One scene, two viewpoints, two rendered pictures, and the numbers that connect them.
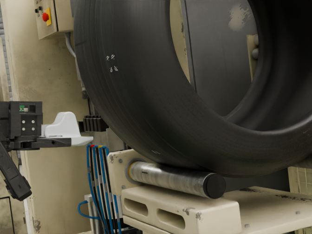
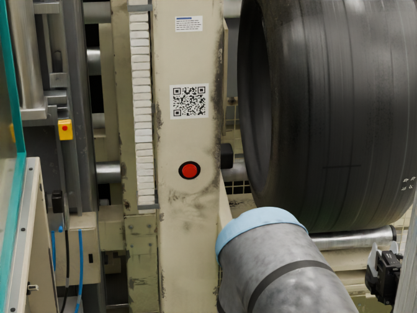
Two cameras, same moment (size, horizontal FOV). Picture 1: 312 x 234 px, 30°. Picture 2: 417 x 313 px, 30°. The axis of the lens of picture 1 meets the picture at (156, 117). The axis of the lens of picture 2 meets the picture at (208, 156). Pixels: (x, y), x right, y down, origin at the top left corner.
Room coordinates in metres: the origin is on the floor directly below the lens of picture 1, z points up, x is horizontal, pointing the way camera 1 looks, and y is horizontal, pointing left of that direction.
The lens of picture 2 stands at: (0.98, 1.30, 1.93)
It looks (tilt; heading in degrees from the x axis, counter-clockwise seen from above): 32 degrees down; 288
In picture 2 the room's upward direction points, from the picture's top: 1 degrees clockwise
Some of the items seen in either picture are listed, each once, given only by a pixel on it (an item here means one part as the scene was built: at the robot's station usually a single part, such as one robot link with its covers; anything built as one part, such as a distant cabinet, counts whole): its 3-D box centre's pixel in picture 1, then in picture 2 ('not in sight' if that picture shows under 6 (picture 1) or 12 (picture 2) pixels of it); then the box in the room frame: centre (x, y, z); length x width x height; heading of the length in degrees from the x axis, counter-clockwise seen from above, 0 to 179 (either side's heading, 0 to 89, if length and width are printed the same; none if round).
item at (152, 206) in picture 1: (173, 209); (309, 264); (1.17, -0.01, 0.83); 0.36 x 0.09 x 0.06; 25
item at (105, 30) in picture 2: not in sight; (116, 137); (1.95, -0.71, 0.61); 0.33 x 0.06 x 0.86; 115
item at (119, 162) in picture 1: (187, 160); (220, 207); (1.39, -0.06, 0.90); 0.40 x 0.03 x 0.10; 115
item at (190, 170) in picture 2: not in sight; (189, 169); (1.43, 0.04, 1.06); 0.03 x 0.02 x 0.03; 25
